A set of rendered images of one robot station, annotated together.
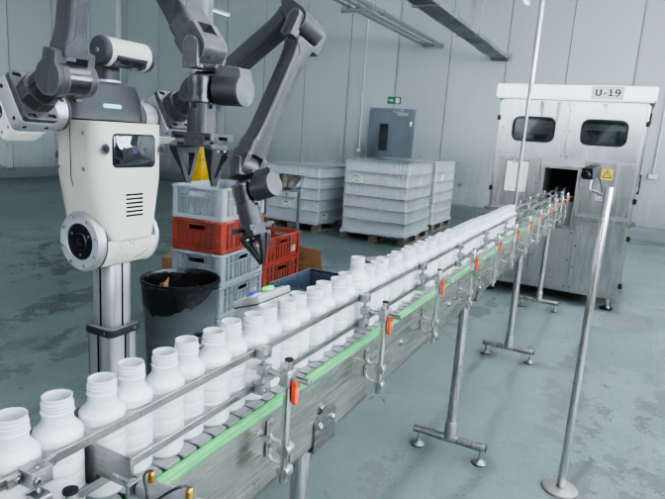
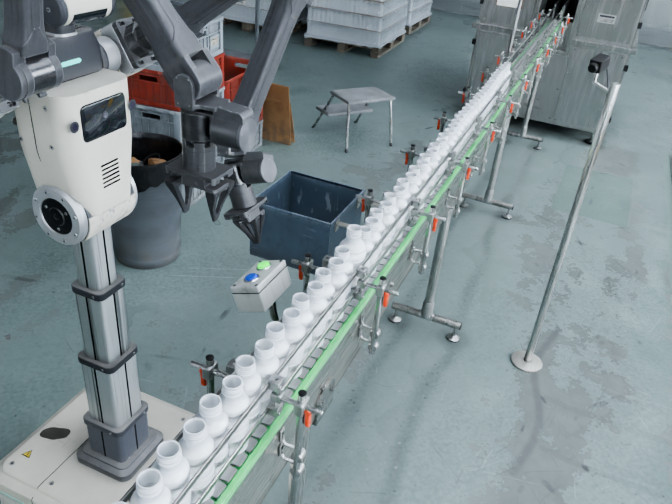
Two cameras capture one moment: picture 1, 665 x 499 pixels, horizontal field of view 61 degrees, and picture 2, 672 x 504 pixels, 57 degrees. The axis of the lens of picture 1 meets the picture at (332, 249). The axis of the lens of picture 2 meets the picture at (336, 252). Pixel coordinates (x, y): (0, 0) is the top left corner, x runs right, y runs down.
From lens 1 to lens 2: 0.47 m
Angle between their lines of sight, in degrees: 21
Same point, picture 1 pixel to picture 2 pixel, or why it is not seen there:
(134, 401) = (176, 482)
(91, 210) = (66, 187)
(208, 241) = (163, 95)
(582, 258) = (573, 88)
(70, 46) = (28, 44)
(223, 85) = (223, 132)
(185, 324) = (151, 202)
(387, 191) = not seen: outside the picture
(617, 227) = (617, 54)
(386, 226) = (358, 32)
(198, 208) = not seen: hidden behind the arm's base
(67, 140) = (27, 113)
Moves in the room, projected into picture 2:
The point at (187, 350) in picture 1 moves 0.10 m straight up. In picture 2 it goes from (212, 414) to (211, 370)
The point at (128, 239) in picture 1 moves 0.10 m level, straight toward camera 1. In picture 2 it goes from (108, 209) to (113, 228)
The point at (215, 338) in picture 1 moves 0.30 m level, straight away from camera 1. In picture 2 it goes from (235, 391) to (217, 293)
